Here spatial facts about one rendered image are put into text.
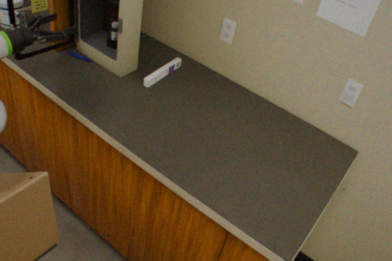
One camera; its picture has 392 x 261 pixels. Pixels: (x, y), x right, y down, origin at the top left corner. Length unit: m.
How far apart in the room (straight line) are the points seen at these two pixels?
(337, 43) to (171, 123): 0.74
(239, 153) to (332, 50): 0.57
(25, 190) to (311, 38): 1.22
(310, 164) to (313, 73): 0.40
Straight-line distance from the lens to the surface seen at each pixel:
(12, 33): 1.47
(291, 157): 1.57
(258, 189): 1.40
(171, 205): 1.49
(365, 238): 2.10
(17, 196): 0.95
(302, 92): 1.76
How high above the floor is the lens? 1.96
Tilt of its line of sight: 39 degrees down
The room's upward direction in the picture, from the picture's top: 12 degrees clockwise
